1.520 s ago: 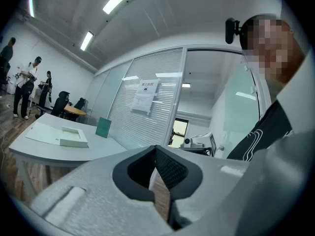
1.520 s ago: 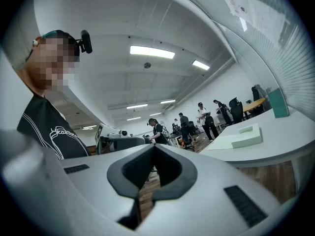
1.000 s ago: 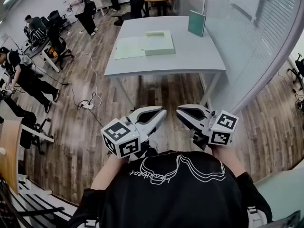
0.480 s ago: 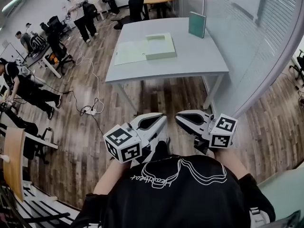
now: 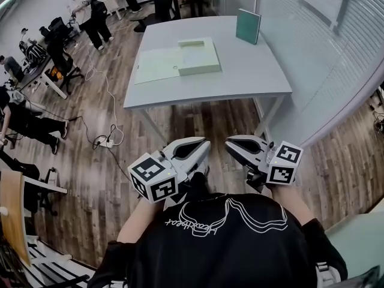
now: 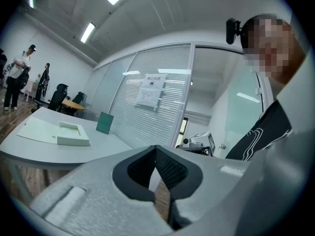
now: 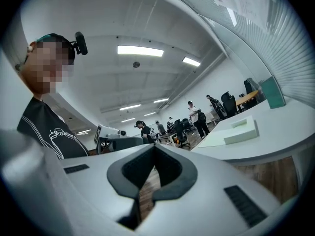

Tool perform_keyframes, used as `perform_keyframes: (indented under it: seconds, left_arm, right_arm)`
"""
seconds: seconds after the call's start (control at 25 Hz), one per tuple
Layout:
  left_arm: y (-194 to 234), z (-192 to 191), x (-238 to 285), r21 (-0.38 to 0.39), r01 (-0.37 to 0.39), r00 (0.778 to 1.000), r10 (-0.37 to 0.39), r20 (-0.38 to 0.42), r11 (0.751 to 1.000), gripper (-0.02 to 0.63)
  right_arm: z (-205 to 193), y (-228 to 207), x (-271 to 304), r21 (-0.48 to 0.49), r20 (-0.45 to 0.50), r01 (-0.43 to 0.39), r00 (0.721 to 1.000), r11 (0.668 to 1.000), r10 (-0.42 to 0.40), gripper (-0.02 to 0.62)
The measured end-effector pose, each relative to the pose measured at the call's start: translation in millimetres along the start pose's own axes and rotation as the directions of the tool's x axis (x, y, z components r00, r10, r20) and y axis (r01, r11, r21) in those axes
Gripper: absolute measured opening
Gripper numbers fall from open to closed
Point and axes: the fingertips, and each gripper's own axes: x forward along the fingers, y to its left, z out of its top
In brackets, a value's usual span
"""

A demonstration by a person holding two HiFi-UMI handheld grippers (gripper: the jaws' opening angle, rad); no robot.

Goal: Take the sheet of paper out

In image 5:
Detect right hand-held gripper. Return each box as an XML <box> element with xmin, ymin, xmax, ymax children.
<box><xmin>224</xmin><ymin>135</ymin><xmax>304</xmax><ymax>194</ymax></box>

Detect white cable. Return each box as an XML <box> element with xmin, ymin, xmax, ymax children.
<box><xmin>85</xmin><ymin>45</ymin><xmax>125</xmax><ymax>147</ymax></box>

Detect white desk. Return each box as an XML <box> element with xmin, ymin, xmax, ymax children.
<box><xmin>20</xmin><ymin>55</ymin><xmax>68</xmax><ymax>100</ymax></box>
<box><xmin>0</xmin><ymin>167</ymin><xmax>68</xmax><ymax>195</ymax></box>

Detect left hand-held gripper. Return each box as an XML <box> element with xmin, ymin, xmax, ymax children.
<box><xmin>128</xmin><ymin>136</ymin><xmax>212</xmax><ymax>204</ymax></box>

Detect curved wooden board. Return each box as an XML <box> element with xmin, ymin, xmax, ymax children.
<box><xmin>0</xmin><ymin>169</ymin><xmax>32</xmax><ymax>267</ymax></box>

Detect white slatted rack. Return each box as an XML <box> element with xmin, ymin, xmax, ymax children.
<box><xmin>23</xmin><ymin>235</ymin><xmax>97</xmax><ymax>288</ymax></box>

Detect black office chair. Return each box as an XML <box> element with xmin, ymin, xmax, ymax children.
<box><xmin>46</xmin><ymin>37</ymin><xmax>85</xmax><ymax>96</ymax></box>
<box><xmin>47</xmin><ymin>16</ymin><xmax>80</xmax><ymax>46</ymax></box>
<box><xmin>152</xmin><ymin>0</ymin><xmax>181</xmax><ymax>24</ymax></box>

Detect white shoulder strap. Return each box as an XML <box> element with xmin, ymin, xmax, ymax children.
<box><xmin>314</xmin><ymin>261</ymin><xmax>343</xmax><ymax>288</ymax></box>

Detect white cabinet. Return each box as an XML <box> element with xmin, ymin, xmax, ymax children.
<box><xmin>103</xmin><ymin>0</ymin><xmax>127</xmax><ymax>21</ymax></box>

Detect person's black printed t-shirt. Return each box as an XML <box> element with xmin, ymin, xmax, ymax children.
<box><xmin>86</xmin><ymin>192</ymin><xmax>349</xmax><ymax>288</ymax></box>

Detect black cable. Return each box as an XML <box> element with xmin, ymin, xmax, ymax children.
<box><xmin>26</xmin><ymin>100</ymin><xmax>117</xmax><ymax>151</ymax></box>

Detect white A4 paper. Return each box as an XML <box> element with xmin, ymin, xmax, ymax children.
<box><xmin>179</xmin><ymin>45</ymin><xmax>218</xmax><ymax>70</ymax></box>

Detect green hardcover book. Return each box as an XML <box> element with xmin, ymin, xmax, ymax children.
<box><xmin>235</xmin><ymin>8</ymin><xmax>262</xmax><ymax>46</ymax></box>

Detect person's left forearm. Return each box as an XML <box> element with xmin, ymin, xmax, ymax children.
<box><xmin>116</xmin><ymin>196</ymin><xmax>161</xmax><ymax>243</ymax></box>

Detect pale green paper envelope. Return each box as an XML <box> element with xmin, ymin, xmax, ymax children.
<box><xmin>134</xmin><ymin>36</ymin><xmax>223</xmax><ymax>85</ymax></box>

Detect person's right forearm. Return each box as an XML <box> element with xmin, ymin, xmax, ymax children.
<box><xmin>271</xmin><ymin>184</ymin><xmax>316</xmax><ymax>226</ymax></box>

